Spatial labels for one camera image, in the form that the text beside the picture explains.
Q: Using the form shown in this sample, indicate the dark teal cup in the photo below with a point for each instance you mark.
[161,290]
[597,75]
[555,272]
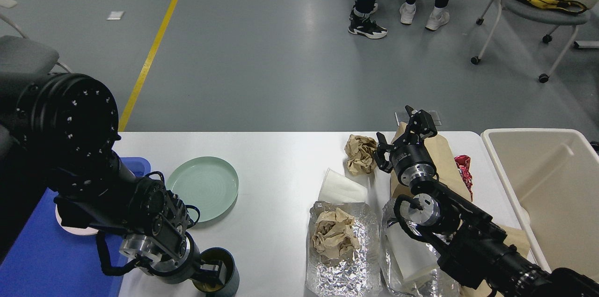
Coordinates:
[230,287]

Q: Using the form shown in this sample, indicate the pink plate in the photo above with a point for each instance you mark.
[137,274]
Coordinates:
[88,231]

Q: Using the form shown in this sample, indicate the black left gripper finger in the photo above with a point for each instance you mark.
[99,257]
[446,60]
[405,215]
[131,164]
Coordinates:
[215,268]
[208,282]

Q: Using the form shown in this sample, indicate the white paper cup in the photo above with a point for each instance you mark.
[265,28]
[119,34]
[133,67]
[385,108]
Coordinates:
[337,188]

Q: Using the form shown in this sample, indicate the beige plastic bin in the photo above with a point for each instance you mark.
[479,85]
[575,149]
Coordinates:
[551,177]

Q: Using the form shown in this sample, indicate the aluminium foil sheet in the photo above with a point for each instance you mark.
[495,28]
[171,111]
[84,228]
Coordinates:
[358,276]

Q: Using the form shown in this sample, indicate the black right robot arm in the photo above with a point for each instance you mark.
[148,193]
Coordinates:
[471,246]

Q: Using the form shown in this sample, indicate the grey chair left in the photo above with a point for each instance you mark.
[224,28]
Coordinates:
[21,56]

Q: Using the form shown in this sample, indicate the crumpled brown paper on foil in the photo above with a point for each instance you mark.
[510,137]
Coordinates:
[334,238]

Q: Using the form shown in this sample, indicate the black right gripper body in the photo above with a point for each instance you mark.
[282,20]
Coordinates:
[412,161]

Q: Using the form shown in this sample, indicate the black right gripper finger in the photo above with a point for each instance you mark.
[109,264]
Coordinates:
[379,155]
[419,127]

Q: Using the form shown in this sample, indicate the brown paper bag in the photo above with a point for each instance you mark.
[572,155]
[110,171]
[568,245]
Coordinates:
[442,156]

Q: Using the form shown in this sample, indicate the blue plastic tray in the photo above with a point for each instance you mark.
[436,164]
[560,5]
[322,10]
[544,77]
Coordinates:
[48,261]

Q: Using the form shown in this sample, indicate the green plate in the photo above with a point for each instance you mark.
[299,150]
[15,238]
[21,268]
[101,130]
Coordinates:
[208,183]

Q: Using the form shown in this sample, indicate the red foil wrapper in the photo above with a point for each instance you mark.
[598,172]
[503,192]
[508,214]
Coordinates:
[463,163]

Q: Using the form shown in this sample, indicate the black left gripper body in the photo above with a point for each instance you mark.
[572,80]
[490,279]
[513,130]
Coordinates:
[174,272]

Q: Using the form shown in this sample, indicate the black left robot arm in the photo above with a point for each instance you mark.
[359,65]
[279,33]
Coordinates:
[67,123]

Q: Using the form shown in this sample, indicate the crumpled brown paper ball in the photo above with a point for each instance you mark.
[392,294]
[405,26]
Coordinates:
[359,151]

